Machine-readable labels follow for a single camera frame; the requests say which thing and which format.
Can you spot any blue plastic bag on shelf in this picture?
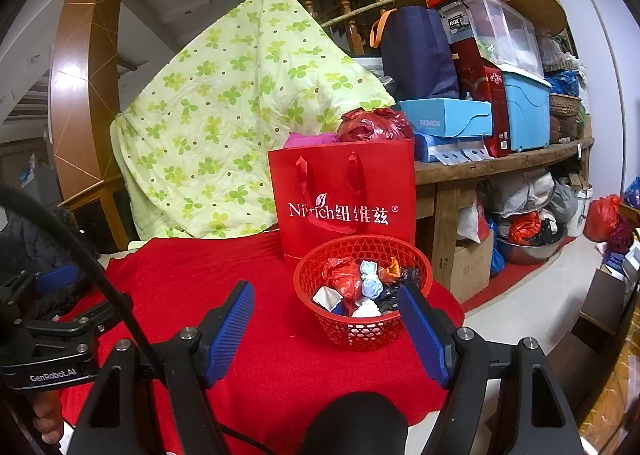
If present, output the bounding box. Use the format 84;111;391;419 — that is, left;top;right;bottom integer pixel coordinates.
545;70;583;98

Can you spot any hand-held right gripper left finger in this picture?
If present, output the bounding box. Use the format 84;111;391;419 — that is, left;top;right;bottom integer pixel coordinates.
65;280;257;455

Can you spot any orange wrapper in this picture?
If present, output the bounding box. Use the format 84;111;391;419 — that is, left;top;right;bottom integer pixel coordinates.
377;257;403;283

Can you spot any light blue shoe box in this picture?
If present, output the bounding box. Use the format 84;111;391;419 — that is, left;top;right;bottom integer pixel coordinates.
397;97;507;138

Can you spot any red plastic bag in gift bag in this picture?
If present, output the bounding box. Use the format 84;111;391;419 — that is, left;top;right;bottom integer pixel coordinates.
336;107;415;143

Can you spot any brown cardboard box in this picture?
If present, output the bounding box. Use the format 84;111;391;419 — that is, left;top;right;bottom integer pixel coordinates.
570;265;640;356

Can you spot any green clover print quilt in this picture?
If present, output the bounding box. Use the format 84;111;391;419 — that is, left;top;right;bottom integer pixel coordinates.
111;0;396;241

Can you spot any orange red plastic bag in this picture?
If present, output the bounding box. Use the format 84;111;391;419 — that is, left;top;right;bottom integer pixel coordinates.
509;211;543;245

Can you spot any cardboard box under shelf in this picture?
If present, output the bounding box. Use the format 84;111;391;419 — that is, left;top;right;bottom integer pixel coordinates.
450;230;496;303

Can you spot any person's left hand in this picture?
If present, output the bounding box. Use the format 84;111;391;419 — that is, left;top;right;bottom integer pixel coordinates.
32;389;66;446

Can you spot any dark purple bag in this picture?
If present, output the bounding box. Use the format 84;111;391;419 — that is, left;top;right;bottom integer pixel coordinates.
607;215;636;253

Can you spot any blue white pack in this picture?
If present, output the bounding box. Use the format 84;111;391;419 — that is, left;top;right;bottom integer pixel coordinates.
414;132;491;163

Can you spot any person's knee in black trousers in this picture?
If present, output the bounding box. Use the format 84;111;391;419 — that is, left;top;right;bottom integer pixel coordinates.
300;392;408;455

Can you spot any dark red gift box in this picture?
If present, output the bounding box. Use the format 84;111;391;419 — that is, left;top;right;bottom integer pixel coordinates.
450;40;512;158

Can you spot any black cable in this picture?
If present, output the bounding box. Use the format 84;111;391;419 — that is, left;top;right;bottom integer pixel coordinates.
0;184;273;455

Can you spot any red mesh plastic basket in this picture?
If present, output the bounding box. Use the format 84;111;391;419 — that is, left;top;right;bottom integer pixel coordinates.
293;235;433;352

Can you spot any wicker basket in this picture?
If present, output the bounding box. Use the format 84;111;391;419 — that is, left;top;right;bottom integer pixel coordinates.
549;94;583;118

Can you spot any white plastic bags bundle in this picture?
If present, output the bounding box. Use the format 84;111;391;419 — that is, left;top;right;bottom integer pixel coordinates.
492;172;556;216

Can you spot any white bucket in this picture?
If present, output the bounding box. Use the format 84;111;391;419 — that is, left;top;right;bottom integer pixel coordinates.
570;185;593;238

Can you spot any red paper gift bag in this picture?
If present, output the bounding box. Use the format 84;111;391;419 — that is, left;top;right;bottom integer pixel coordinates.
267;137;417;268

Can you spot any black plastic bag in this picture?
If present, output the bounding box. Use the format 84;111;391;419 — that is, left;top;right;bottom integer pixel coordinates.
375;267;426;316

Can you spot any red blanket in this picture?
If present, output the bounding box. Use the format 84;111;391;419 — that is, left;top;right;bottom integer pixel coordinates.
57;230;466;455

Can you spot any blue plastic storage bin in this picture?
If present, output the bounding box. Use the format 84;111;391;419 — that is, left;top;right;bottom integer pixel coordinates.
500;65;553;153

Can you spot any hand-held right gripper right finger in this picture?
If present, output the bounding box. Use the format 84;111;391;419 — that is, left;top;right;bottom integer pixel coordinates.
397;282;586;455

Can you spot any navy bag with orange handles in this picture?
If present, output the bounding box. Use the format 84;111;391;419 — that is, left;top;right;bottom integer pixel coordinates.
370;6;460;100

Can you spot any red plastic bag on floor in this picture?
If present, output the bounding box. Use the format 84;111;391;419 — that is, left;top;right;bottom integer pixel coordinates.
584;195;621;243

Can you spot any wooden pillar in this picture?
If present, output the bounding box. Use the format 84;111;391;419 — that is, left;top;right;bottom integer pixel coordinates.
48;0;133;251

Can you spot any clear plastic storage box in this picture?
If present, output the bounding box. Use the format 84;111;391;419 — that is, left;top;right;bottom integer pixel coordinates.
457;0;545;78

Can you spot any grey cabinet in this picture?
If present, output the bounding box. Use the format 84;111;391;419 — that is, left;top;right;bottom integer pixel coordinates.
20;155;61;208

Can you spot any steel basin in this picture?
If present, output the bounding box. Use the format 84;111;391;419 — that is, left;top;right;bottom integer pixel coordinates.
495;230;566;266

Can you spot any black quilted jacket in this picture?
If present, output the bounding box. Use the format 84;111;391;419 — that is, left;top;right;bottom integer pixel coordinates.
0;212;101;316

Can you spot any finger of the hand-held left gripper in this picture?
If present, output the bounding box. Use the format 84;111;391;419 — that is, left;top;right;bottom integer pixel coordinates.
32;264;83;296
75;295;136;332

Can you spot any pink cushion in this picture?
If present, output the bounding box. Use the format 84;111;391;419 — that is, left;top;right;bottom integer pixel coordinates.
284;131;341;150

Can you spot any round wooden board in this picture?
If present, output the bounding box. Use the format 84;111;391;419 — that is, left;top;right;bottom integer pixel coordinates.
394;0;568;36

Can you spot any wooden handrail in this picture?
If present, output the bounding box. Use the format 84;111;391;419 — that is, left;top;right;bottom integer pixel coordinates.
57;175;126;208

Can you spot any wooden shelf bench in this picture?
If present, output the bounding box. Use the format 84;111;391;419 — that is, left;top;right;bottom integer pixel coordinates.
415;137;596;281

